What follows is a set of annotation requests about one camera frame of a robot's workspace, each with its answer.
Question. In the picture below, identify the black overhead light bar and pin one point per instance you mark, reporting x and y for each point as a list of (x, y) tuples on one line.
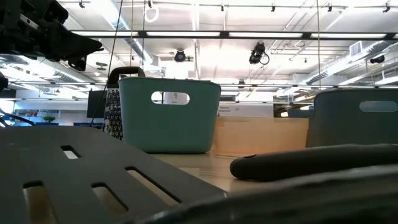
[(224, 34)]

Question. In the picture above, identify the small black ceiling fixture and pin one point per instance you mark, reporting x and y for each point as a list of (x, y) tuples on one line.
[(377, 59)]

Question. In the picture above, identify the dark blue plastic bin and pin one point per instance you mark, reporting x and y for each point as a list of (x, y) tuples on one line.
[(342, 124)]

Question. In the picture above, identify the round black ceiling spotlight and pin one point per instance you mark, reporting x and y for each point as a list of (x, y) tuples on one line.
[(179, 56)]

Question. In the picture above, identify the white wall sign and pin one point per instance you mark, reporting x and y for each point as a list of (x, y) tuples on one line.
[(245, 110)]

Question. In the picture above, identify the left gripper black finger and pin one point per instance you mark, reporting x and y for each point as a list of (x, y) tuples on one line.
[(77, 63), (71, 43)]

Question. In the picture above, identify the black slotted spatula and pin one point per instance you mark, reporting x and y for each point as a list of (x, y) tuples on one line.
[(93, 140)]

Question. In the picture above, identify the white ceiling air vent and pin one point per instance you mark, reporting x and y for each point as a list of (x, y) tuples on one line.
[(356, 48)]

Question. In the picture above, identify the translucent orange plastic tray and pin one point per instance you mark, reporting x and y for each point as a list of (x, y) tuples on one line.
[(258, 137)]

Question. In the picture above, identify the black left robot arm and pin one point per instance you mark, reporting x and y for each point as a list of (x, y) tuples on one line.
[(3, 83)]

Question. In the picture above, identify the black monitor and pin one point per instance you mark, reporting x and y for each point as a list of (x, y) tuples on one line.
[(94, 104)]

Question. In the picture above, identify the round dark ceiling lamp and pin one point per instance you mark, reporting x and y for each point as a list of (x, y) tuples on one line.
[(101, 64)]

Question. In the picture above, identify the small green plant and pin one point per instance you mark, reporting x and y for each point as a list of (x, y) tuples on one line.
[(49, 119)]

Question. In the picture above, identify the teal green plastic bin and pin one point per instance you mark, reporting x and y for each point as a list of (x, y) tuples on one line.
[(168, 130)]

